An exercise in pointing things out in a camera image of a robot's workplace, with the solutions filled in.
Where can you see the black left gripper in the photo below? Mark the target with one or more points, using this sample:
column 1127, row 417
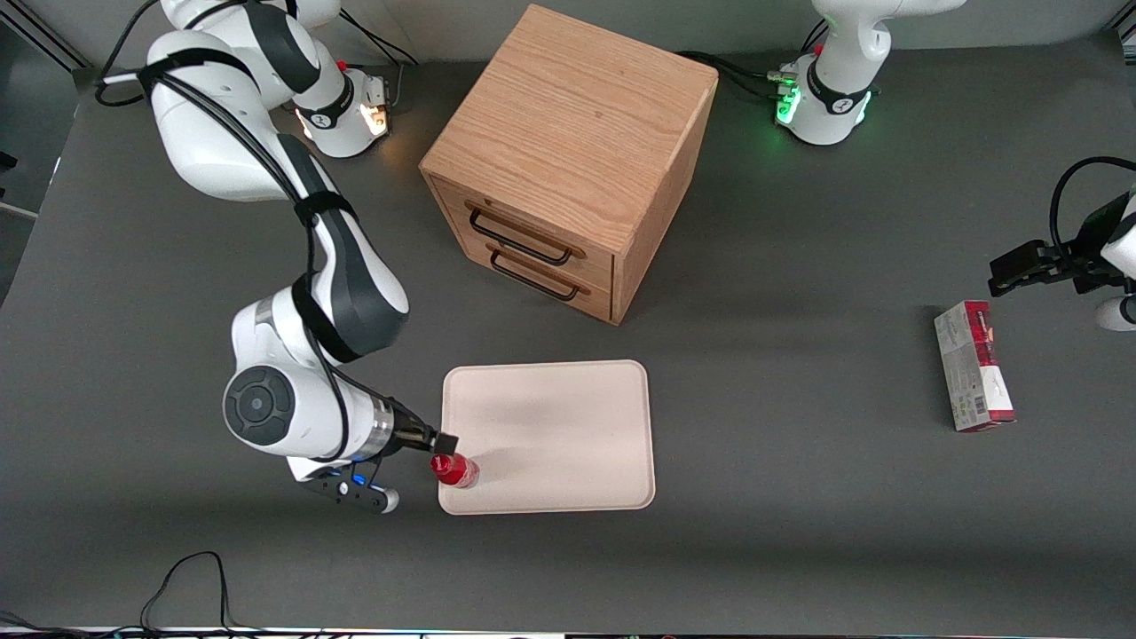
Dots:
column 1079, row 257

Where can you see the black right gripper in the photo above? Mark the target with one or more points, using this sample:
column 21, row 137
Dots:
column 409, row 432

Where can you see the small red coke bottle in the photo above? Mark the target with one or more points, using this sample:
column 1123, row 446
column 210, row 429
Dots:
column 455, row 471

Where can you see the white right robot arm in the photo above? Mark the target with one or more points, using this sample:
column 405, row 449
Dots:
column 222, row 133

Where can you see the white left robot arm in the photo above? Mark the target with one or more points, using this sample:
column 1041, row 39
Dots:
column 839, row 89

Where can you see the beige rectangular tray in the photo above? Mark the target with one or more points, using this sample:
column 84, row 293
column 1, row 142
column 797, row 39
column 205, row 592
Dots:
column 559, row 426

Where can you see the grey and red carton box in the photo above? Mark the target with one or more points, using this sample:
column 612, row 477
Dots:
column 972, row 373

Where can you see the wooden drawer front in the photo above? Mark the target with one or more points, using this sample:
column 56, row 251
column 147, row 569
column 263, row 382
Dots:
column 532, row 222
column 590, row 297

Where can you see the wooden two-drawer cabinet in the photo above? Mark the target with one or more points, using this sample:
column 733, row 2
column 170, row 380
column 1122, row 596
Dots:
column 577, row 115

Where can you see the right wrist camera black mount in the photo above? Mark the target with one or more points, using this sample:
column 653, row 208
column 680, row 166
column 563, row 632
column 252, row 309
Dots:
column 355, row 486

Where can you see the left wrist camera white housing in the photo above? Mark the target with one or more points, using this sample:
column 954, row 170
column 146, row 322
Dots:
column 1116, row 315

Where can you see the grey aluminium frame rail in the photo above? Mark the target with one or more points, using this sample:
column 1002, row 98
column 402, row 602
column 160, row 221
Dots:
column 44, row 35

